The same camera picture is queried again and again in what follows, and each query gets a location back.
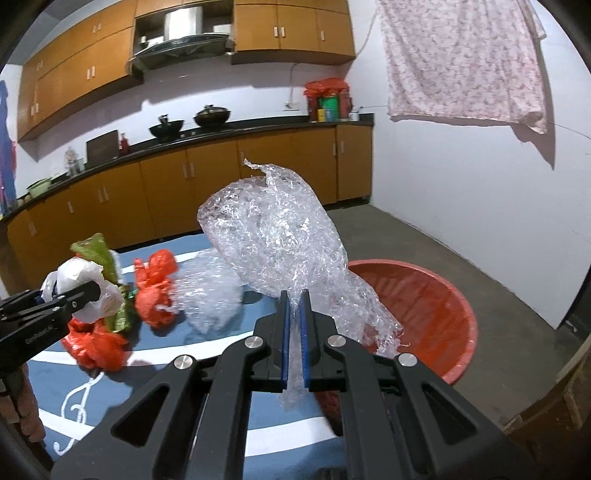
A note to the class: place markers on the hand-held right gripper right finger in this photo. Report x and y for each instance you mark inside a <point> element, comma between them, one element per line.
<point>304,341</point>

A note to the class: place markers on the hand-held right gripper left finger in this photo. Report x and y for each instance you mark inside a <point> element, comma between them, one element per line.
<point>286,341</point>

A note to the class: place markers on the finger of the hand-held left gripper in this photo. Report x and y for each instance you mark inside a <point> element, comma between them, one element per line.
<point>69,300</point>
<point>23,302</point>

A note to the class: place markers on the white translucent plastic bag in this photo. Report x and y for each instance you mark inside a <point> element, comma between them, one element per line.
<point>76,272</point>

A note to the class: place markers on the red plastic bag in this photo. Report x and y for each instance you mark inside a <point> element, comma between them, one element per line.
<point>94,346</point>
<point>154,290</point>

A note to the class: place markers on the small clear bubble wrap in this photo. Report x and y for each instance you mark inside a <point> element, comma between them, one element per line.
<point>207,295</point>

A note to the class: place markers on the large clear bubble wrap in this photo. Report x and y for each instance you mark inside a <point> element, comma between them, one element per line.
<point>272,230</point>

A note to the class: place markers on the red plastic basin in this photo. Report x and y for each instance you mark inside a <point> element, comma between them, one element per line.
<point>434,314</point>

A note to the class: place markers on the person's left forearm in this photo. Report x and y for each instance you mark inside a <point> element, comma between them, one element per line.
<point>21,406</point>

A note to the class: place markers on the dark green foil wrapper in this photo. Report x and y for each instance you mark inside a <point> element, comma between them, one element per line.
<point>123,310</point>

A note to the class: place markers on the light green plastic wrapper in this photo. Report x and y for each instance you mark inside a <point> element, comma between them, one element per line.
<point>94,251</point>

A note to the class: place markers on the blue music note tablecloth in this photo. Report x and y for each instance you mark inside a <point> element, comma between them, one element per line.
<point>152,369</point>

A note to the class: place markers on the green bowl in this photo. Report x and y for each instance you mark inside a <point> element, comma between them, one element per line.
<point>39,187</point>

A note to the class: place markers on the clear glass jar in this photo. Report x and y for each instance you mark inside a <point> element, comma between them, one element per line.
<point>73,161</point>

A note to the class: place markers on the brown wooden board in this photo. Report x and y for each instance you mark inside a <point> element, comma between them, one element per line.
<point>102,148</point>

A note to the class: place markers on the red bottle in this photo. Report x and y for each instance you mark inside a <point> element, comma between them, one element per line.
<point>124,144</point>

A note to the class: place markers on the wooden base cabinets black countertop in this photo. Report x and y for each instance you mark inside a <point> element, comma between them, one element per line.
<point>207,170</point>

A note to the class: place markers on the white cup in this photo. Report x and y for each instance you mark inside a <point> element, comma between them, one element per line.
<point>354,116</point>

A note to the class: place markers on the green yellow canister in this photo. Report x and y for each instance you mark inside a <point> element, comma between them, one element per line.
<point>328,110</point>

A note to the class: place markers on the black wok with lid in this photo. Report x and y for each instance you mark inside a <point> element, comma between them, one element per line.
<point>211,115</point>

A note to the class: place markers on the red box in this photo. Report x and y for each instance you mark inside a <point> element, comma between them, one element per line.
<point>345,106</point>

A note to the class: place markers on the red bag on tins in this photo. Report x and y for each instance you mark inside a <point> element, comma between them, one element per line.
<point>325,87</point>

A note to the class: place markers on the cardboard box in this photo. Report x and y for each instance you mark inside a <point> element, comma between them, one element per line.
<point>554,406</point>

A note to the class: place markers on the steel range hood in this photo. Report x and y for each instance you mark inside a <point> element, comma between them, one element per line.
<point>184,41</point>

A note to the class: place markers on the pink floral hanging cloth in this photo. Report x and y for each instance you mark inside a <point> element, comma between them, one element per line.
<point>461,60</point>

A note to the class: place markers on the colourful wall poster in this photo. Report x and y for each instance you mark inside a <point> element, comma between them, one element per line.
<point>5,147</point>

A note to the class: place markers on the long wooden wall cabinet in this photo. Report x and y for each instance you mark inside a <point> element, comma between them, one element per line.
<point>74,69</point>

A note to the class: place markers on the short wooden wall cabinet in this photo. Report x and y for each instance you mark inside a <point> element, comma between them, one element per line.
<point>295,27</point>

